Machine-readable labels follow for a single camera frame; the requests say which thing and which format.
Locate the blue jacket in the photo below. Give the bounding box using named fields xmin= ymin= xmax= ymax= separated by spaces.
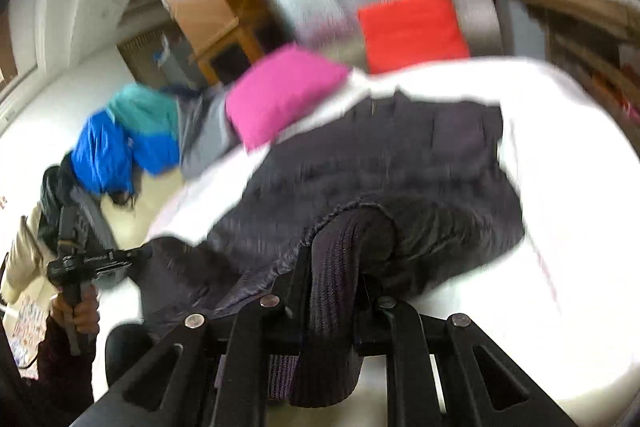
xmin=70 ymin=110 xmax=180 ymax=195

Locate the grey garment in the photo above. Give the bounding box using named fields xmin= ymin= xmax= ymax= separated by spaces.
xmin=177 ymin=88 xmax=239 ymax=180

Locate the black quilted jacket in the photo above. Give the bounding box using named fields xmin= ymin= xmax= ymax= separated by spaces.
xmin=131 ymin=93 xmax=524 ymax=407

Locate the wooden side table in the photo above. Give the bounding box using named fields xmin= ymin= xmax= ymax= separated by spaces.
xmin=499 ymin=0 xmax=640 ymax=122

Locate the person's left hand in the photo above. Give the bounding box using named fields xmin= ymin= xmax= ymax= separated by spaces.
xmin=50 ymin=285 xmax=100 ymax=335

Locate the pink pillow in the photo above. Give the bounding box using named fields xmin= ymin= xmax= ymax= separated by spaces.
xmin=226 ymin=44 xmax=350 ymax=150

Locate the red square pillow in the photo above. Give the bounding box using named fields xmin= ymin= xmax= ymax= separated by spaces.
xmin=358 ymin=0 xmax=471 ymax=75

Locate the teal shirt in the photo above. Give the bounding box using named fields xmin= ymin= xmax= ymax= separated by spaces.
xmin=106 ymin=83 xmax=178 ymax=139

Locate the white bed blanket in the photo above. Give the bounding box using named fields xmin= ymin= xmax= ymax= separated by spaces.
xmin=92 ymin=56 xmax=640 ymax=417

